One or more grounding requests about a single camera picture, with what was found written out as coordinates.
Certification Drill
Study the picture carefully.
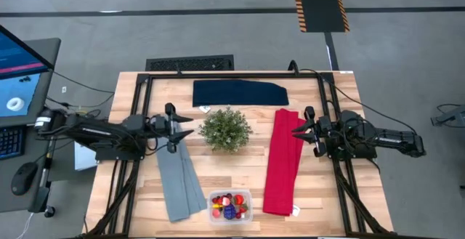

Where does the grey towel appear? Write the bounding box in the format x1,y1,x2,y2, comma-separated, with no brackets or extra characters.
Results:
155,122,208,223

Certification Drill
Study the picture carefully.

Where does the black perforated panel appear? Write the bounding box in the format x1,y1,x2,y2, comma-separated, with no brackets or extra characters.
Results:
145,54,235,72

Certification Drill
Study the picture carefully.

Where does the white box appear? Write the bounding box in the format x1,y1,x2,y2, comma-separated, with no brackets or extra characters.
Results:
74,140,99,171

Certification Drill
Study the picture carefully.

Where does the red towel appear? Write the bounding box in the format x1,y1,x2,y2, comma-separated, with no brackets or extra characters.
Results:
262,108,308,217

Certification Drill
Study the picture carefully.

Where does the navy blue towel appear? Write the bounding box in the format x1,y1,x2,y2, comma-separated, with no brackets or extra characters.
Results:
192,79,291,114

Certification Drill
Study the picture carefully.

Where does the black orange-striped floor mat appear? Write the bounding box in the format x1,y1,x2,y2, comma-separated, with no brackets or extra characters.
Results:
291,0,351,33

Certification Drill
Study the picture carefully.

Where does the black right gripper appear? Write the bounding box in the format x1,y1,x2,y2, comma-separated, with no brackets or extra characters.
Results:
291,105,332,158

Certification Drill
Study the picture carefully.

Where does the green artificial potted plant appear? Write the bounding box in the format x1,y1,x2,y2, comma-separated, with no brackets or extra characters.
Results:
198,107,254,153

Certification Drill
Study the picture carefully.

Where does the black chair base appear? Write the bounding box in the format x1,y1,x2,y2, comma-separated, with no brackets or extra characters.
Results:
430,102,465,127

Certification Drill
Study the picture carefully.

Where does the grey computer desk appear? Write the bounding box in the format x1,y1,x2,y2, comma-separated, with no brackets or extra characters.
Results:
0,37,62,219

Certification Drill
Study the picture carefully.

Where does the purple toy grape bunch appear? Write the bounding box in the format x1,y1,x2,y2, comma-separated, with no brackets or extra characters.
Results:
223,203,237,221

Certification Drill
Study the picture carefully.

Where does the black computer mouse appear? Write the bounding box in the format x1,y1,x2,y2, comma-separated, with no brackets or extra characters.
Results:
9,161,39,198

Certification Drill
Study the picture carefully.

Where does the black keyboard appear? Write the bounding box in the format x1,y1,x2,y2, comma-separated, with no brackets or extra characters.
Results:
0,125,25,160

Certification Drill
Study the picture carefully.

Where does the black curved cable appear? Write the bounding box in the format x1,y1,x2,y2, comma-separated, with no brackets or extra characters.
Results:
287,60,304,76

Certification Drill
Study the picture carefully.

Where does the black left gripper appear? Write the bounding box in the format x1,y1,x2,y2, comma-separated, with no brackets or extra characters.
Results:
150,102,195,154

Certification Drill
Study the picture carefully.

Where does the computer monitor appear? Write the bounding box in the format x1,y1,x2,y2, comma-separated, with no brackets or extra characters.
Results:
0,24,55,119

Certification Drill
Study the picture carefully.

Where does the clear plastic tupperware container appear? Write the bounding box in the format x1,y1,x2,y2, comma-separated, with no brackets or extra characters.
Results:
207,189,254,226

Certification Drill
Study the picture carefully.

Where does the black aluminium table frame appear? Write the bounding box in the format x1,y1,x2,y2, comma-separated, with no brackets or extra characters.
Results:
78,70,400,239

